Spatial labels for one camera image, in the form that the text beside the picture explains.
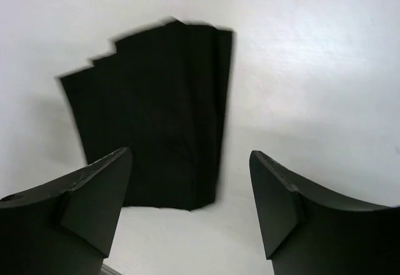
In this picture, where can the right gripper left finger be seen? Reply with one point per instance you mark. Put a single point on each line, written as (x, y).
(67, 225)

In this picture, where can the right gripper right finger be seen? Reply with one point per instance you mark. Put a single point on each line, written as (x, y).
(307, 228)

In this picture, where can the black pleated skirt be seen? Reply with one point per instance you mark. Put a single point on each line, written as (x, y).
(163, 95)

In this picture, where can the aluminium table edge rail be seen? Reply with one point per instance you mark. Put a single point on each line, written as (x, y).
(106, 270)

